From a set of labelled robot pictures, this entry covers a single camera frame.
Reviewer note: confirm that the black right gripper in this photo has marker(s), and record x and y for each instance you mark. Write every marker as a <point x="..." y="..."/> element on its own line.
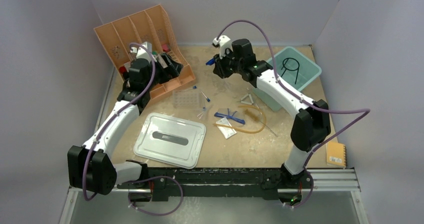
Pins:
<point x="220" y="69"/>

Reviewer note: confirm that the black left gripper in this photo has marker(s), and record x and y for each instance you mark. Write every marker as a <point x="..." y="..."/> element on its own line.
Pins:
<point x="172" y="71"/>

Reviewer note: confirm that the blue hexagonal plastic piece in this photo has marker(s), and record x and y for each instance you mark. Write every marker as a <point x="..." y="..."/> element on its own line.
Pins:
<point x="210" y="62"/>

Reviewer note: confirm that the brown test tube brush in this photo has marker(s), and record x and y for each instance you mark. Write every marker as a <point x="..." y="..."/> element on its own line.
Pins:
<point x="257" y="115"/>

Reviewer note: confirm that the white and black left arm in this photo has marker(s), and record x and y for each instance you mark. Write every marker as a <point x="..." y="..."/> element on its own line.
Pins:
<point x="89" y="165"/>

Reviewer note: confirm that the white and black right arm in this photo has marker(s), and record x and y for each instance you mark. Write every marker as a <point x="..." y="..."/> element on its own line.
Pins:
<point x="311" y="121"/>

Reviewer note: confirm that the blue-capped test tube by organizer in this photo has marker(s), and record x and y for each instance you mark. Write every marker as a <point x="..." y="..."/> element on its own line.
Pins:
<point x="191" y="88"/>

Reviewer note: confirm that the clear test tube rack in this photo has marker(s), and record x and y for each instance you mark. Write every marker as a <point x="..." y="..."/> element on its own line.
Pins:
<point x="186" y="99"/>

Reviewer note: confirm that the red black item in organizer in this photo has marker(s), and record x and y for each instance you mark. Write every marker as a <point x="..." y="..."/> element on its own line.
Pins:
<point x="124" y="68"/>

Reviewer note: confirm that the mint green plastic bin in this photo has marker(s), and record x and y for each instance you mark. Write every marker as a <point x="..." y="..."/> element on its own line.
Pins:
<point x="295" y="68"/>

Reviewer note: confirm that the blue-capped test tube angled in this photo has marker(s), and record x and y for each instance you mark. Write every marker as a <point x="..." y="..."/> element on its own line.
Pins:
<point x="206" y="97"/>

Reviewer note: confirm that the amber rubber tubing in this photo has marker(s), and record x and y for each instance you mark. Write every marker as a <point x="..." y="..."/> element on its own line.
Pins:
<point x="245" y="129"/>

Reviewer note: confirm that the white plastic bin lid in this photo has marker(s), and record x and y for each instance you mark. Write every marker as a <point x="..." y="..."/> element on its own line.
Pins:
<point x="170" y="140"/>

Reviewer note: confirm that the white small plastic packet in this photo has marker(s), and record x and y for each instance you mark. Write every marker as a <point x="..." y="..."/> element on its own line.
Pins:
<point x="225" y="128"/>

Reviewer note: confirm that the yellow spiral notebook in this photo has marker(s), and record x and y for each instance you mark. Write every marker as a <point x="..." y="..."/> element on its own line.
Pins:
<point x="336" y="154"/>

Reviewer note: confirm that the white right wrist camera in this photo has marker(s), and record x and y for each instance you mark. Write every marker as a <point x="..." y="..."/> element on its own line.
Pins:
<point x="224" y="44"/>

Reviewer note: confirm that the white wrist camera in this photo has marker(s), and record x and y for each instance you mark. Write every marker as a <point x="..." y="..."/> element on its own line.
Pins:
<point x="141" y="51"/>
<point x="224" y="44"/>

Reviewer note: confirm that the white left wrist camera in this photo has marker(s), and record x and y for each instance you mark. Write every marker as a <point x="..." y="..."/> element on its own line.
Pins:
<point x="141" y="51"/>

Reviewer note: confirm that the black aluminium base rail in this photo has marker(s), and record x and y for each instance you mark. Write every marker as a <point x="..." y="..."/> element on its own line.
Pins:
<point x="270" y="184"/>

